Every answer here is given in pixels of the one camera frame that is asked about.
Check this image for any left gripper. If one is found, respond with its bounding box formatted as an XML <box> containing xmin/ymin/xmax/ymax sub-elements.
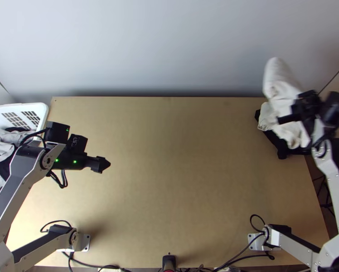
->
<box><xmin>84</xmin><ymin>155</ymin><xmax>112</xmax><ymax>174</ymax></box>

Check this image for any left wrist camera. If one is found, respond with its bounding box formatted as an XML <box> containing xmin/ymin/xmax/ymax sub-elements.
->
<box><xmin>68</xmin><ymin>133</ymin><xmax>89</xmax><ymax>154</ymax></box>

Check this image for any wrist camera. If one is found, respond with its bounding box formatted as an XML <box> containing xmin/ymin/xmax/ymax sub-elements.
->
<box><xmin>295</xmin><ymin>90</ymin><xmax>320</xmax><ymax>105</ymax></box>
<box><xmin>68</xmin><ymin>133</ymin><xmax>89</xmax><ymax>154</ymax></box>

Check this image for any white t-shirt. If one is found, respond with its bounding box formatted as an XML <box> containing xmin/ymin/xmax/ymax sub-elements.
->
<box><xmin>257</xmin><ymin>56</ymin><xmax>312</xmax><ymax>150</ymax></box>

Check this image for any black cable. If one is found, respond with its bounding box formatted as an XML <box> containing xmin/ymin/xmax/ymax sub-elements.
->
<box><xmin>62</xmin><ymin>250</ymin><xmax>124</xmax><ymax>272</ymax></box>
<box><xmin>313</xmin><ymin>172</ymin><xmax>334</xmax><ymax>210</ymax></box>
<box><xmin>214</xmin><ymin>240</ymin><xmax>276</xmax><ymax>272</ymax></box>
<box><xmin>249</xmin><ymin>214</ymin><xmax>270</xmax><ymax>236</ymax></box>
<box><xmin>39</xmin><ymin>219</ymin><xmax>74</xmax><ymax>233</ymax></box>
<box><xmin>21</xmin><ymin>127</ymin><xmax>51</xmax><ymax>148</ymax></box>
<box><xmin>46</xmin><ymin>168</ymin><xmax>70</xmax><ymax>189</ymax></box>

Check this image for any white laundry basket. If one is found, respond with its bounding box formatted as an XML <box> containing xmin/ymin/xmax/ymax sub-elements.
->
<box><xmin>0</xmin><ymin>102</ymin><xmax>50</xmax><ymax>142</ymax></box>

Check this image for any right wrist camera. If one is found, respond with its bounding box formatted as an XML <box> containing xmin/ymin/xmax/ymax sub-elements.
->
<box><xmin>295</xmin><ymin>90</ymin><xmax>320</xmax><ymax>105</ymax></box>

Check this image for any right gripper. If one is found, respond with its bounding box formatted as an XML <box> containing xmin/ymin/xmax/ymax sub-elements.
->
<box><xmin>277</xmin><ymin>100</ymin><xmax>324</xmax><ymax>124</ymax></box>

